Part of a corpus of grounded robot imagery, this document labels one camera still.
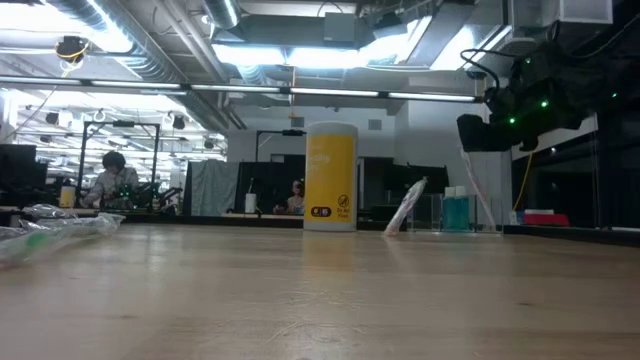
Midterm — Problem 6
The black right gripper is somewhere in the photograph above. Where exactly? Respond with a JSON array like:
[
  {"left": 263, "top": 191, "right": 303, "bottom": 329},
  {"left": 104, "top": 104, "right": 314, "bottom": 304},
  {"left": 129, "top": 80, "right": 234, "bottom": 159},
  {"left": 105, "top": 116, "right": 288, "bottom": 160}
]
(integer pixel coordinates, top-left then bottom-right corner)
[{"left": 457, "top": 49, "right": 601, "bottom": 153}]

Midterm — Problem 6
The blue white tube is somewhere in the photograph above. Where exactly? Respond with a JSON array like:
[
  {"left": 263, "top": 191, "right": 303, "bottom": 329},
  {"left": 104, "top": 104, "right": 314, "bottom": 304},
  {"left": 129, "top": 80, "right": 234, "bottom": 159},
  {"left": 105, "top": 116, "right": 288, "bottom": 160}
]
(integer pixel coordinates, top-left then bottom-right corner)
[{"left": 454, "top": 185, "right": 471, "bottom": 232}]

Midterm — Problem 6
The small blue-capped bottle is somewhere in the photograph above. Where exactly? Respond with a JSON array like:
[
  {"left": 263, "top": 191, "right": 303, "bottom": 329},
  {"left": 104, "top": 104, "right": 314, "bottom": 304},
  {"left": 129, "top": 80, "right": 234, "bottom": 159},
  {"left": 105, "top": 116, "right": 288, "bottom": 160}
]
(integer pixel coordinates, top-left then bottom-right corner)
[{"left": 443, "top": 186, "right": 458, "bottom": 232}]

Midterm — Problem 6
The red flat box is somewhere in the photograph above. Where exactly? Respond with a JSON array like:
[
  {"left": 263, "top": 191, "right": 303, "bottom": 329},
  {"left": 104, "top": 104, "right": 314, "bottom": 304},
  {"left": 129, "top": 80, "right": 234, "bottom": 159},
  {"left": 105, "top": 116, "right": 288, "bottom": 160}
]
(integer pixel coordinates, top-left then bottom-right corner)
[{"left": 522, "top": 208, "right": 570, "bottom": 227}]

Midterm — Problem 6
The yellow disinfecting wipes canister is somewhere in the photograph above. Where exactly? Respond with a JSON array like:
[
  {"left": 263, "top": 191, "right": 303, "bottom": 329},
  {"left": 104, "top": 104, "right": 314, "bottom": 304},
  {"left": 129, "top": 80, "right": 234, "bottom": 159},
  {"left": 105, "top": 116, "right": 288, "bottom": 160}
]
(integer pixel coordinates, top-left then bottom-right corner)
[{"left": 303, "top": 121, "right": 359, "bottom": 233}]

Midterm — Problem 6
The black LED light bar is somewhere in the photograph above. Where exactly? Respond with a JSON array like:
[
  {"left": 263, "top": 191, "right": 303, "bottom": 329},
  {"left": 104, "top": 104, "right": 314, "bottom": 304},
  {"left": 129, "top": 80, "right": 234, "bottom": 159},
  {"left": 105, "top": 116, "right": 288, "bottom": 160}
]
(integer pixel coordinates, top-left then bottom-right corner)
[{"left": 0, "top": 74, "right": 485, "bottom": 105}]

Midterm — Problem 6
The person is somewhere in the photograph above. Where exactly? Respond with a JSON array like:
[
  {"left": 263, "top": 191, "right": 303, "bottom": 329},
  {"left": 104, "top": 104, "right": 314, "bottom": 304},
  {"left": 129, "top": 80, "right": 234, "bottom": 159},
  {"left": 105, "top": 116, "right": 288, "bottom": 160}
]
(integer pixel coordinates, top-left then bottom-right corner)
[
  {"left": 285, "top": 179, "right": 306, "bottom": 216},
  {"left": 82, "top": 151, "right": 141, "bottom": 209}
]

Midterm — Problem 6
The grey cloth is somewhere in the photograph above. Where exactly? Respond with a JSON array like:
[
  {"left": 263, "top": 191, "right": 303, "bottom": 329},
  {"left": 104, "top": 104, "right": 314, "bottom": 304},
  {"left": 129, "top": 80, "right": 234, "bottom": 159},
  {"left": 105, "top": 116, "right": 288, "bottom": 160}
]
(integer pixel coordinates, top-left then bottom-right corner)
[{"left": 183, "top": 159, "right": 240, "bottom": 217}]

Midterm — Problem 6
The black monitor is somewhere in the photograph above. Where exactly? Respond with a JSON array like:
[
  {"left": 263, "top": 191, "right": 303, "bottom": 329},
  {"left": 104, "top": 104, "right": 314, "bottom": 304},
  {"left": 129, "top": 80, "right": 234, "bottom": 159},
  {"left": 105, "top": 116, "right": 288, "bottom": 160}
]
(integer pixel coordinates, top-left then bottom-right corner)
[{"left": 0, "top": 144, "right": 37, "bottom": 192}]

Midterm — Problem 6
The yellow hanging cable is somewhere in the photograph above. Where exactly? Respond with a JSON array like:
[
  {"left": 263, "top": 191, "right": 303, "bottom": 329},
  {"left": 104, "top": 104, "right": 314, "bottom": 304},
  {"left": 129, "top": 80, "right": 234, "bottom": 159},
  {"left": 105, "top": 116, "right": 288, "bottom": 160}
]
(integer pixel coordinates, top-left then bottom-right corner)
[{"left": 513, "top": 149, "right": 534, "bottom": 211}]

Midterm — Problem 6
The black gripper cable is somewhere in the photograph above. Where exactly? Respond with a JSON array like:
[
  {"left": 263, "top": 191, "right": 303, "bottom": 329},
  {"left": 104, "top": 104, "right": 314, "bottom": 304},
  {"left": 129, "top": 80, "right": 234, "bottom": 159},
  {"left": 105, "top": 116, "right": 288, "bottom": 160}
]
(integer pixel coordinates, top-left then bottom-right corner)
[{"left": 459, "top": 48, "right": 502, "bottom": 101}]

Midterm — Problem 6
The black neighbouring rig frame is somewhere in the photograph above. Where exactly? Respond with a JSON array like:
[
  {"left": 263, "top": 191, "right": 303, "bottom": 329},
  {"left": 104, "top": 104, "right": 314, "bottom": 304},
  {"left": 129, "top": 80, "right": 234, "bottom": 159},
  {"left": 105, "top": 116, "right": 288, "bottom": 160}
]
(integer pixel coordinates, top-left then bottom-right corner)
[
  {"left": 255, "top": 128, "right": 306, "bottom": 164},
  {"left": 77, "top": 120, "right": 161, "bottom": 211}
]

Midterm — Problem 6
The black ceiling camera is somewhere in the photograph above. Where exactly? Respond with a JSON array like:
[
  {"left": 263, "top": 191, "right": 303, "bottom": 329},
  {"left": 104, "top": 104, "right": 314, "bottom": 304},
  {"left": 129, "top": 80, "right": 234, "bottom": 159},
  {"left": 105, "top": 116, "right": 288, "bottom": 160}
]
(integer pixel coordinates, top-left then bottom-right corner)
[{"left": 53, "top": 34, "right": 92, "bottom": 65}]

